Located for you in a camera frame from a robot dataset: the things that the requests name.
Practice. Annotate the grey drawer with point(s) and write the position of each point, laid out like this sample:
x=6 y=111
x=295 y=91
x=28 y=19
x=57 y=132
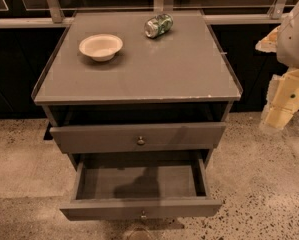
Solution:
x=140 y=185
x=137 y=137

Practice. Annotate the white paper bowl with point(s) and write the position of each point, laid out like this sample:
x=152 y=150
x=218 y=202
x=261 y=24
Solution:
x=101 y=47

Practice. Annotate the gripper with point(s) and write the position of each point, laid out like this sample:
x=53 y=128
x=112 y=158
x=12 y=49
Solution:
x=294 y=40

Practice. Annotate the grey top drawer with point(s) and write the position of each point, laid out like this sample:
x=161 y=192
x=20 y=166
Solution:
x=137 y=137

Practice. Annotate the metal railing frame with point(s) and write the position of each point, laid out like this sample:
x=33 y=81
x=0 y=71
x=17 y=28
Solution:
x=60 y=13

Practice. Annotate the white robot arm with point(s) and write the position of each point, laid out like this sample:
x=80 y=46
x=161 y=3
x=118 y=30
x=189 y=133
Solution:
x=284 y=41

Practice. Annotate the green crushed soda can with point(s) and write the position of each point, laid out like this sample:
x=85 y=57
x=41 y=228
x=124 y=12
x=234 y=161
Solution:
x=158 y=25

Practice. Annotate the grey drawer cabinet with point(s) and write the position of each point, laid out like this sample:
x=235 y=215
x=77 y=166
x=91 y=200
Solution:
x=179 y=77

